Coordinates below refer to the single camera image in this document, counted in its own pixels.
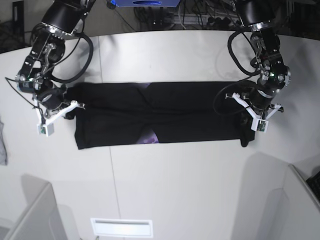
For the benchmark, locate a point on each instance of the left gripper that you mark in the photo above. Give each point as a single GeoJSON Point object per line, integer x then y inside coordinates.
{"type": "Point", "coordinates": [259, 100]}

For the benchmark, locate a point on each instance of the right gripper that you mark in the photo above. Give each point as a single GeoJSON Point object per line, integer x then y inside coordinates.
{"type": "Point", "coordinates": [52, 98]}

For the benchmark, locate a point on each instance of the black T-shirt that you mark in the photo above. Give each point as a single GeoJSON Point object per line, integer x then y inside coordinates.
{"type": "Point", "coordinates": [118, 114]}

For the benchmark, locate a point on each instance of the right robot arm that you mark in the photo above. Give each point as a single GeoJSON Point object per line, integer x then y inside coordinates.
{"type": "Point", "coordinates": [63, 18]}

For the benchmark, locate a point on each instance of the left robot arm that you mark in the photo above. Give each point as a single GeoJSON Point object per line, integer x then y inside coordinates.
{"type": "Point", "coordinates": [270, 72]}

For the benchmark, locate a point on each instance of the grey cloth at left edge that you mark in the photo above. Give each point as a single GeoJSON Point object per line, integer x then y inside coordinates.
{"type": "Point", "coordinates": [3, 152]}

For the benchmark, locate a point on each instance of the black keyboard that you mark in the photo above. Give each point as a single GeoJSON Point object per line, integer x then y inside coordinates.
{"type": "Point", "coordinates": [314, 184]}

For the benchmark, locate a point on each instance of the white partition panel right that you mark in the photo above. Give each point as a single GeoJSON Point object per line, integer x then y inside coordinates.
{"type": "Point", "coordinates": [303, 219]}

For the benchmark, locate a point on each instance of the white partition panel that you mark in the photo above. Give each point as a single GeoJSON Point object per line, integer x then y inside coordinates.
{"type": "Point", "coordinates": [40, 220]}
{"type": "Point", "coordinates": [303, 219]}

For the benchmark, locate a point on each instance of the white partition panel left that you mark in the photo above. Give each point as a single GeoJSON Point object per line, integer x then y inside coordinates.
{"type": "Point", "coordinates": [40, 220]}

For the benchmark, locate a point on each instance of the white label plate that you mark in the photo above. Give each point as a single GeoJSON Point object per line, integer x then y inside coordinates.
{"type": "Point", "coordinates": [122, 228]}

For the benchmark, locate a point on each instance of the blue box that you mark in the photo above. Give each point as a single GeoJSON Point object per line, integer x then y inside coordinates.
{"type": "Point", "coordinates": [145, 3]}

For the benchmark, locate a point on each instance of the white power strip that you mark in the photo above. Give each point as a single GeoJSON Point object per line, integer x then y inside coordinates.
{"type": "Point", "coordinates": [194, 19]}

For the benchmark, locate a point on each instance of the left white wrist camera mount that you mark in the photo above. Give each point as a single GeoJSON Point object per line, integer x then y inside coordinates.
{"type": "Point", "coordinates": [260, 121]}

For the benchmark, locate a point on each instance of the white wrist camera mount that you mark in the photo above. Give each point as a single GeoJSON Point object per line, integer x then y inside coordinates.
{"type": "Point", "coordinates": [260, 121]}
{"type": "Point", "coordinates": [45, 125]}

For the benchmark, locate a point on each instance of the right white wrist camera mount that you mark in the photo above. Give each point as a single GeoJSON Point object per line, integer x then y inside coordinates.
{"type": "Point", "coordinates": [45, 125]}

